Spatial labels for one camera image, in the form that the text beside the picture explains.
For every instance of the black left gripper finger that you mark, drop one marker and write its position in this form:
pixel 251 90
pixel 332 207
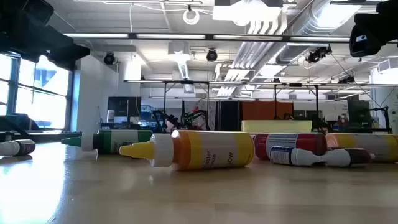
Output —
pixel 71 54

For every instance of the large green food coloring bottle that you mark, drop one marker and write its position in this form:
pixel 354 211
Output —
pixel 124 138

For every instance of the large orange food coloring bottle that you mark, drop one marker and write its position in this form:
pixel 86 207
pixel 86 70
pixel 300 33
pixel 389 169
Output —
pixel 367 146

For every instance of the small brown dropper bottle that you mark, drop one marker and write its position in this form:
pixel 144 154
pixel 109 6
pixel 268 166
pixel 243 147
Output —
pixel 360 156

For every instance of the large red food coloring bottle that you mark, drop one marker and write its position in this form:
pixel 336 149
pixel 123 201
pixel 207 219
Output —
pixel 308 141

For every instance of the small blue-label dropper bottle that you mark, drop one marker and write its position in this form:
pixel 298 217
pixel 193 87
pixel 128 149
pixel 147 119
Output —
pixel 280 155

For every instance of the large yellow food coloring bottle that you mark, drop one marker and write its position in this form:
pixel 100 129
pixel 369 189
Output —
pixel 211 149

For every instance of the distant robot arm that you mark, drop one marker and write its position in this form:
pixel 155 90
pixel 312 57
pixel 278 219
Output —
pixel 168 121
pixel 196 118

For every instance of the black ceiling spotlight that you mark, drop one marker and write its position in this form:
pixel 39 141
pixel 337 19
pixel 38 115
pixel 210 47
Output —
pixel 211 55
pixel 109 58

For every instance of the large window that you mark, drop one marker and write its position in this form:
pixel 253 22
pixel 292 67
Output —
pixel 43 102

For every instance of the black computer monitor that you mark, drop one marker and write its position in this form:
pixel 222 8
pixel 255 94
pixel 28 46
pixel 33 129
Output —
pixel 357 110

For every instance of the overhead LED light bar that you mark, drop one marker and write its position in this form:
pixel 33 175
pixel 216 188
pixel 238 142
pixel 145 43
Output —
pixel 171 36

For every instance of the white ceiling light panel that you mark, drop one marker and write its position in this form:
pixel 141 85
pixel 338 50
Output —
pixel 245 14

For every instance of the orange partition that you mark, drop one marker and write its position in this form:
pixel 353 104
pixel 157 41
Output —
pixel 264 110

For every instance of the yellow plastic bin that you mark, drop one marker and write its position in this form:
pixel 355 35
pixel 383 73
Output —
pixel 276 126

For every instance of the black partition curtain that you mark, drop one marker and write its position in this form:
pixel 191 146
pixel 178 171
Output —
pixel 229 115

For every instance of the black ceiling camera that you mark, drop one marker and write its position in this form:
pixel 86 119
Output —
pixel 317 55

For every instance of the silver ventilation duct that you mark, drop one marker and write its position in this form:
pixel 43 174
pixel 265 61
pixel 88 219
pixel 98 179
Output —
pixel 308 21

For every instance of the black aluminium table frame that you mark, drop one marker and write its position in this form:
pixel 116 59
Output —
pixel 46 136

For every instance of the black workstation frame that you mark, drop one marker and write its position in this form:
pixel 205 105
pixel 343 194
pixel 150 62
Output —
pixel 186 82
pixel 295 84

